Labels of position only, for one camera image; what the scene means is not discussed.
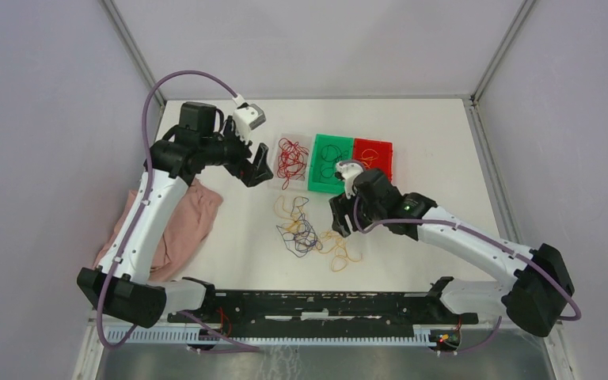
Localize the white cable duct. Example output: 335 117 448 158
126 326 436 348

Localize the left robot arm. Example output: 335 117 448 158
77 101 273 328

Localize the pink cloth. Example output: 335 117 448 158
93 170 222 284

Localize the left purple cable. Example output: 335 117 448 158
96 70 247 355

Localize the clear plastic tray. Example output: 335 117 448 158
268 132 314 192

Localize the black thin cable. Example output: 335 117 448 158
318 143 352 183

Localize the red plastic tray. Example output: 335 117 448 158
351 138 393 180

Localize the yellow thin cable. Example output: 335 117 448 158
360 149 384 170
274 196 363 272

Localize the green plastic tray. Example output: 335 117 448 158
307 134 354 194

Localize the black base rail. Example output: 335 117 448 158
192 290 479 339

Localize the red thin cable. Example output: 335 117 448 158
275 137 310 191

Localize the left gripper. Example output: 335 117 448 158
201 116 273 186

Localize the purple thin cable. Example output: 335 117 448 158
276 196 324 259

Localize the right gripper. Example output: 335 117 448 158
329 188 385 237

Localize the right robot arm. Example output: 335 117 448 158
329 160 583 337

